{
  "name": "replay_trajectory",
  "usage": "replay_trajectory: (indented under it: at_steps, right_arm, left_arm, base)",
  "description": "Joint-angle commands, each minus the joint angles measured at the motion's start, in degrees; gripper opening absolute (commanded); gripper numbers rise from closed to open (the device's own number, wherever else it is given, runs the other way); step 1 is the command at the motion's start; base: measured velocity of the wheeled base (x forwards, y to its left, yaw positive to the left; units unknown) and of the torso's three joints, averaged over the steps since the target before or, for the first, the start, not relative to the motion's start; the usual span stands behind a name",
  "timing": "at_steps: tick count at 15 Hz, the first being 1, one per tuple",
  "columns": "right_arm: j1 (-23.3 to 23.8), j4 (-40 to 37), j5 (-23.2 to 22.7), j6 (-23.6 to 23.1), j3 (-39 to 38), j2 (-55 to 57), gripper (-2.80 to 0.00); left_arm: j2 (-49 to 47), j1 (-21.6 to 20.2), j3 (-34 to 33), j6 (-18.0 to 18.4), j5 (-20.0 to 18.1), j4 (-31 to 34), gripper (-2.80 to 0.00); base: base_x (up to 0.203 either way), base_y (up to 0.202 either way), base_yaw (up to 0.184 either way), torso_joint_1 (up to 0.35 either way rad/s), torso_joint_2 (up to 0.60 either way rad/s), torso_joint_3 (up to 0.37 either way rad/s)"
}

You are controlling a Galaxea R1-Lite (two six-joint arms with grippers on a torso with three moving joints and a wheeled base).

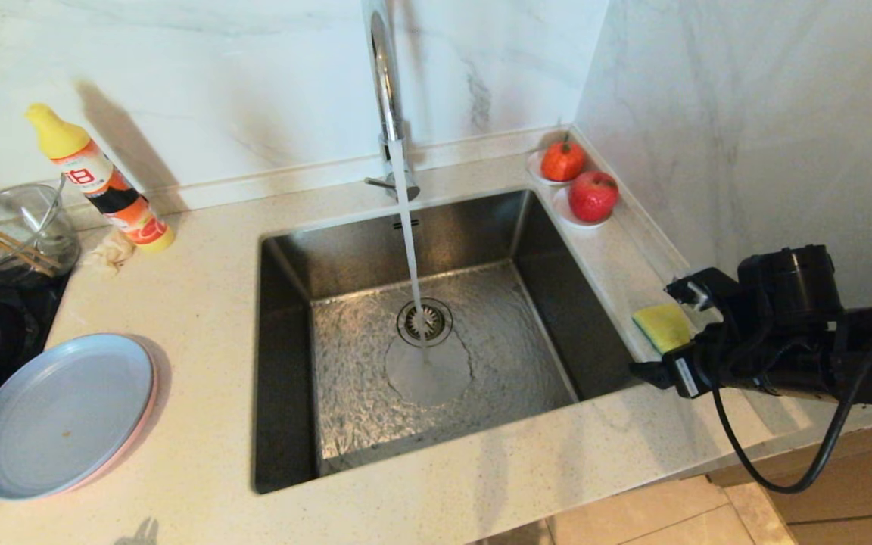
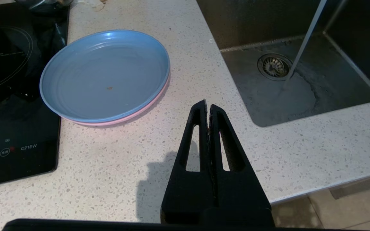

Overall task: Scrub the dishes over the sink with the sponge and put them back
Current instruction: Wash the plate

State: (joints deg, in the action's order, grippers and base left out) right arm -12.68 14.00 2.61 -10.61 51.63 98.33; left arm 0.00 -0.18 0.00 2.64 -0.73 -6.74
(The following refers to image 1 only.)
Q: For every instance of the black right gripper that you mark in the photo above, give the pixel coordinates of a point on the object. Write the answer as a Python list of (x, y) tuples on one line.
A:
[(731, 341)]

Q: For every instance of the yellow green sponge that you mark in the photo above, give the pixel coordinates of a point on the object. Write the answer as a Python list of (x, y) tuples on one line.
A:
[(659, 325)]

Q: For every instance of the pink plate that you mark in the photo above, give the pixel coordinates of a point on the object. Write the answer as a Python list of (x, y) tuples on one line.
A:
[(148, 409)]

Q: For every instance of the orange dish soap bottle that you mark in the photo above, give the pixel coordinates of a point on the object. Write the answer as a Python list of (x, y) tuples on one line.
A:
[(103, 185)]

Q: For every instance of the light blue plate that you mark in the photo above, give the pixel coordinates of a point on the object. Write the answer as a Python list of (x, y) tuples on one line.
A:
[(57, 416)]

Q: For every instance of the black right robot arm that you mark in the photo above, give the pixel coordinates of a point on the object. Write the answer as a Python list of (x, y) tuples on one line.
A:
[(799, 288)]

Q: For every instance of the stainless steel sink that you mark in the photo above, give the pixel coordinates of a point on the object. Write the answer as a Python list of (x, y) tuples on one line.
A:
[(542, 303)]

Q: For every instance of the red toy apple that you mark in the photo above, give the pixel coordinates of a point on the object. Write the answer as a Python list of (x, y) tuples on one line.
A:
[(593, 197)]

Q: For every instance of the small white dish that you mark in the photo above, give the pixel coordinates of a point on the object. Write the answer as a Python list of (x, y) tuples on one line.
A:
[(565, 216), (533, 172)]

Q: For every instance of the orange toy pumpkin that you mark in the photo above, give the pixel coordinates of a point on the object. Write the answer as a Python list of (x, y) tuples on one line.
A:
[(562, 161)]

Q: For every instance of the wooden cabinet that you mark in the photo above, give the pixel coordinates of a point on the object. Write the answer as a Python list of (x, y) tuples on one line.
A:
[(860, 507)]

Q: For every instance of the metal drain strainer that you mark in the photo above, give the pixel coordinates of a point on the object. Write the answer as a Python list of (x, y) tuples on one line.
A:
[(434, 324)]

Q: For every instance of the chrome faucet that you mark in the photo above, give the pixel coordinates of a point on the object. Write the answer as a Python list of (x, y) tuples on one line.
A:
[(384, 98)]

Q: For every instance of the crumpled beige rag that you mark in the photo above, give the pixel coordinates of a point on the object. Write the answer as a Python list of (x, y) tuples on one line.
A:
[(110, 253)]

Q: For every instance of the clear glass bowl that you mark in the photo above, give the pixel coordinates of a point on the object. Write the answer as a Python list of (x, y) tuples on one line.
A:
[(42, 216)]

